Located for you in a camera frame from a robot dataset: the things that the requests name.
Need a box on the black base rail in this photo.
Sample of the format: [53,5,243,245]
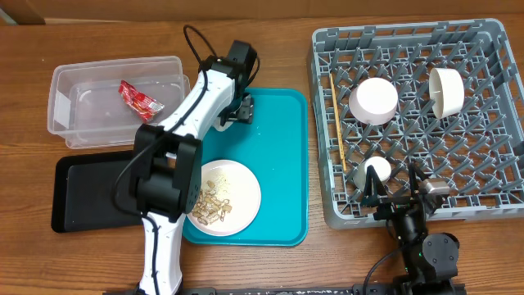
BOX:
[102,283,468,295]

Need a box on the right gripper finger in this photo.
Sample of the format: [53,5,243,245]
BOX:
[408,161,429,195]
[362,166,387,205]

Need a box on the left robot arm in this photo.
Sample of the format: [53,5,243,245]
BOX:
[129,41,260,294]

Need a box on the white bowl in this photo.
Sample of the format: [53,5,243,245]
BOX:
[429,68,465,119]

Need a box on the large white plate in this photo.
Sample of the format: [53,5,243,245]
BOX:
[187,160,261,237]

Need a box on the pink-white bowl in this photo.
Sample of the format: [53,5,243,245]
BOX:
[349,78,399,125]

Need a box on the black rectangular tray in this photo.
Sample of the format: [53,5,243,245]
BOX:
[51,151,142,233]

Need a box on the white paper ball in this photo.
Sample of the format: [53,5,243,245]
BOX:
[213,120,233,132]

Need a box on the teal serving tray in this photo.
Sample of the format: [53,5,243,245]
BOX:
[183,88,309,247]

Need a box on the red snack wrapper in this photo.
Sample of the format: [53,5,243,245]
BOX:
[118,80,165,123]

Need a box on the clear plastic storage bin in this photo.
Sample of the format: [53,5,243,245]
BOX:
[47,56,191,149]

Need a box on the white cup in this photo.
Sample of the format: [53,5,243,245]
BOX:
[353,157,391,191]

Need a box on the grey dishwasher rack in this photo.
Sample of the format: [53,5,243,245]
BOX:
[308,19,523,229]

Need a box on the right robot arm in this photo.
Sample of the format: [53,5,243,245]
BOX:
[354,162,467,295]

